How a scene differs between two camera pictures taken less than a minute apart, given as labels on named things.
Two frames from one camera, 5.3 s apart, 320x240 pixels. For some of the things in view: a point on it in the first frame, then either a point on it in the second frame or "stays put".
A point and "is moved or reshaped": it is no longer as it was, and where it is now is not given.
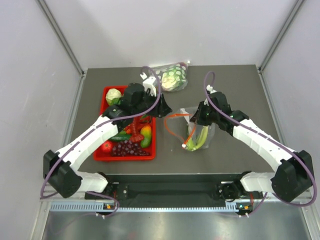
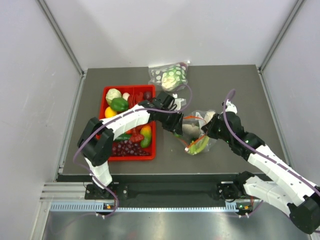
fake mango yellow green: (146, 130) stays put
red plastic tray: (135, 141) stays put
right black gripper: (197, 117) → (208, 128)
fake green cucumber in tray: (120, 136) stays put
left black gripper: (162, 109) → (176, 125)
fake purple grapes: (127, 148) stays put
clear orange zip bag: (192, 136) is moved or reshaped
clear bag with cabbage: (172, 77) stays put
